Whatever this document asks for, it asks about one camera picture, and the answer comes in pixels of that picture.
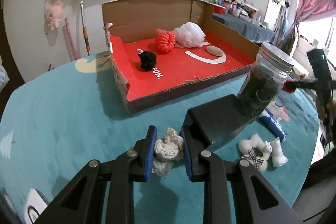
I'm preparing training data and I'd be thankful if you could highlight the red basin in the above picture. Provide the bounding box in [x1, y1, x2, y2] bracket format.
[214, 5, 225, 14]

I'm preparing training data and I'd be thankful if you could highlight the small white alpaca figure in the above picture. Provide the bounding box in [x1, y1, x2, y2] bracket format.
[265, 137, 288, 168]

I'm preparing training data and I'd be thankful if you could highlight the white fluffy scrunchie with bow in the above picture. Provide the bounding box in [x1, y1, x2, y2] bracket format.
[238, 134, 273, 172]

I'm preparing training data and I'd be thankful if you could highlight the red mesh bath pouf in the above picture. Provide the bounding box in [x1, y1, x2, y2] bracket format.
[154, 29, 175, 54]

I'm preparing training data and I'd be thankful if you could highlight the beige round powder puff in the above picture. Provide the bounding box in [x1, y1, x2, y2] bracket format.
[206, 46, 224, 57]

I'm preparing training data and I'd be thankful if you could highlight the pink hanger stick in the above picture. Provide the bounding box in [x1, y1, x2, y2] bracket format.
[64, 18, 79, 60]

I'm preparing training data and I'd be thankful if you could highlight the white knitted scrunchie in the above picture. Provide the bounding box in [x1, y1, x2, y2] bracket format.
[152, 127, 184, 176]

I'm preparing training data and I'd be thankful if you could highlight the crumpled white tissue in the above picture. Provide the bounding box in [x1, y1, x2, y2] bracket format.
[268, 101, 290, 122]

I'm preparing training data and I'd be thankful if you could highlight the black glossy box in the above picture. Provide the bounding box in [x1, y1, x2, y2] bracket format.
[181, 94, 252, 151]

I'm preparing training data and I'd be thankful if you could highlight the white mesh bath pouf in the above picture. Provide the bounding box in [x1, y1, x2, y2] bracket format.
[173, 22, 206, 48]

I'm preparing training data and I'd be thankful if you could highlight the pink curtain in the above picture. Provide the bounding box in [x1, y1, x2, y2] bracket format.
[278, 0, 335, 55]

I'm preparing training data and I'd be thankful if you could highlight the pink plush toy left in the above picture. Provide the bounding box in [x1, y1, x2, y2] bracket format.
[45, 1, 63, 31]

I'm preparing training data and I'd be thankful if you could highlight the glass jar dark tea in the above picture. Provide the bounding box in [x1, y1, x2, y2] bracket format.
[237, 43, 294, 119]

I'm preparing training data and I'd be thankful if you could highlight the red brain plush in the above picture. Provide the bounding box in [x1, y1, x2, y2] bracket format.
[282, 80, 296, 93]

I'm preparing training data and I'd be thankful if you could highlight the dark grey covered side table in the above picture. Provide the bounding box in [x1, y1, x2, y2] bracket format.
[212, 12, 275, 44]

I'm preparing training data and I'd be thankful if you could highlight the mop pole orange grip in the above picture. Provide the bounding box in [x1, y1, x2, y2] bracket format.
[79, 0, 91, 56]

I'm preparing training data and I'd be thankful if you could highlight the red cardboard box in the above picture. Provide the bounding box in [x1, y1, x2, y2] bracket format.
[102, 0, 259, 113]

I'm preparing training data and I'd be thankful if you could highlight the teal plush table cover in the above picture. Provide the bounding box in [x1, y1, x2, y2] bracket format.
[1, 53, 319, 223]

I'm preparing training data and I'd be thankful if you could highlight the black scrunchie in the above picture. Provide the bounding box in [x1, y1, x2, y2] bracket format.
[138, 51, 157, 71]

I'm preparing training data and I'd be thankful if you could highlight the right hand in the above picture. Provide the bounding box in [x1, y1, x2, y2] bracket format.
[316, 97, 336, 143]

